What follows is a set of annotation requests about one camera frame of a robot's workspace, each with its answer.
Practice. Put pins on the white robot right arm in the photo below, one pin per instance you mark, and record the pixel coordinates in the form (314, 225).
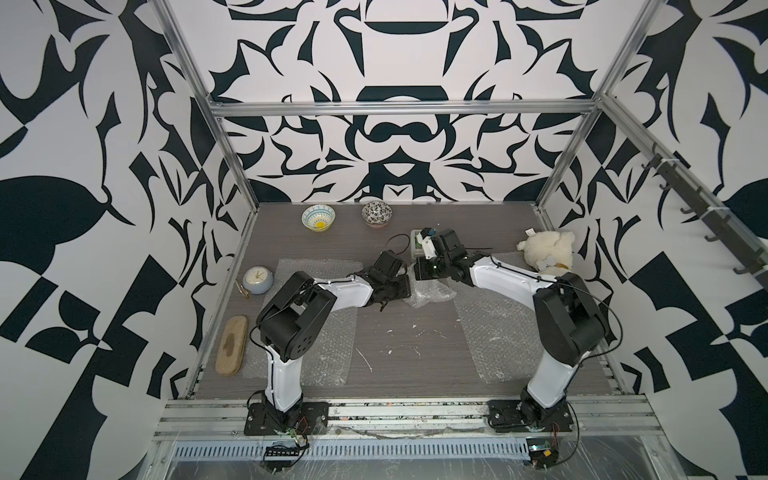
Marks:
(569, 321)

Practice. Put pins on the black white patterned bowl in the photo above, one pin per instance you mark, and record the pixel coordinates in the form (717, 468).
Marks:
(377, 214)

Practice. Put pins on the black wall hook rail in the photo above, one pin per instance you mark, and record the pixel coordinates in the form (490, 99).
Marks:
(701, 204)

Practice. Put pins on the bubble wrap sheet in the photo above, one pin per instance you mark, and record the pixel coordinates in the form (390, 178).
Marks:
(502, 334)
(423, 292)
(328, 361)

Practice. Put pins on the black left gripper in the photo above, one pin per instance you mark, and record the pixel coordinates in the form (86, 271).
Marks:
(405, 286)

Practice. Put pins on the white teddy bear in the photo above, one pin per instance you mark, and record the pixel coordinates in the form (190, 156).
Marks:
(548, 252)

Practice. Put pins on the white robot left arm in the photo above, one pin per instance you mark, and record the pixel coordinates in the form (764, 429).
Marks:
(292, 320)

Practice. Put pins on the yellow centre patterned bowl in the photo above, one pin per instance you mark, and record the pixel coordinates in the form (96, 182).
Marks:
(318, 218)

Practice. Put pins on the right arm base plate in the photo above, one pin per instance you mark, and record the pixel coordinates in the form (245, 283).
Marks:
(527, 416)

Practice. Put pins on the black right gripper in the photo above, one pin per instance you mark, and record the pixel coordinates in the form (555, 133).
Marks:
(420, 269)

